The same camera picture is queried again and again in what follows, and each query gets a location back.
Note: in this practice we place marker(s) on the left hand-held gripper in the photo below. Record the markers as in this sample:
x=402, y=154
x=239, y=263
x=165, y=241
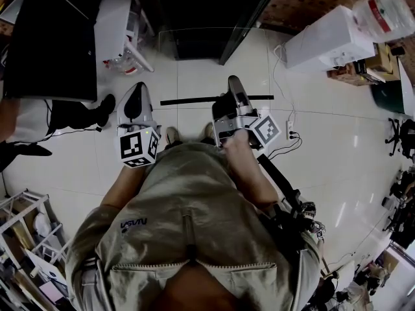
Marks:
x=136, y=122

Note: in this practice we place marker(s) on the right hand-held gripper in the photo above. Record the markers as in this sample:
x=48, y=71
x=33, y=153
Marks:
x=233, y=125

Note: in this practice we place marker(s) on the glass shelf with black trim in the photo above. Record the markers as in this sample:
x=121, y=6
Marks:
x=188, y=101

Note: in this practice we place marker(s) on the black fridge with white door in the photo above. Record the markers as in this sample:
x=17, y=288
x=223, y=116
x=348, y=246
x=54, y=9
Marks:
x=201, y=15

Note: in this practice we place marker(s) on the person's left forearm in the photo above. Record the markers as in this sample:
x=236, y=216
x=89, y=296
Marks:
x=124, y=186

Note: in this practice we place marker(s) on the person's right forearm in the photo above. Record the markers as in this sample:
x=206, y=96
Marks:
x=246, y=170

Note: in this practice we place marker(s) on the person's left shoe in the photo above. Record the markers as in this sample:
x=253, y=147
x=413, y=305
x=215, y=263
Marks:
x=172, y=136

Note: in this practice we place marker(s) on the person's right shoe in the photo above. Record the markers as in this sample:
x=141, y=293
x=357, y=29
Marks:
x=209, y=131

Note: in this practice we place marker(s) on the clear bottle with red label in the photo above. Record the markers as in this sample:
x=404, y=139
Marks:
x=121, y=66

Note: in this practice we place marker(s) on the white power strip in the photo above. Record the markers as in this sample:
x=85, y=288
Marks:
x=290, y=130

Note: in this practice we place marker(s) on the person's beige shirt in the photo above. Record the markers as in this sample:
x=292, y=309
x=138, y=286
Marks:
x=181, y=212

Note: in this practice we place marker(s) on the white box appliance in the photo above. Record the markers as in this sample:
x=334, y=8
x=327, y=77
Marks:
x=327, y=41

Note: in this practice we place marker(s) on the black pole rig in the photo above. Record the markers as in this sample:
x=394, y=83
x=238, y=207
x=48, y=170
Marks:
x=285, y=186

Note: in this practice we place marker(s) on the large black cabinet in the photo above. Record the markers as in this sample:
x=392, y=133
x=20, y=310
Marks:
x=52, y=44

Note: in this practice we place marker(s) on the cardboard box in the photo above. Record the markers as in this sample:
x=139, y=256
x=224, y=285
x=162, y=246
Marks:
x=382, y=60

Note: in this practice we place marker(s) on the dark green bin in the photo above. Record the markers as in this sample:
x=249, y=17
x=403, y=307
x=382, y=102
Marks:
x=387, y=97

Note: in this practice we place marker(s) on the white metal rack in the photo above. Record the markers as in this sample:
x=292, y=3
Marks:
x=22, y=225

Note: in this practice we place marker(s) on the wrapped clear water jug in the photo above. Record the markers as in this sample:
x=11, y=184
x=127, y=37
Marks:
x=384, y=15

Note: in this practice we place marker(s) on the white board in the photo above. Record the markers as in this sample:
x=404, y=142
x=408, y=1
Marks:
x=407, y=87

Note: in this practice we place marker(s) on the black office chair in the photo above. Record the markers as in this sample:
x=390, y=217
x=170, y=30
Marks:
x=400, y=136

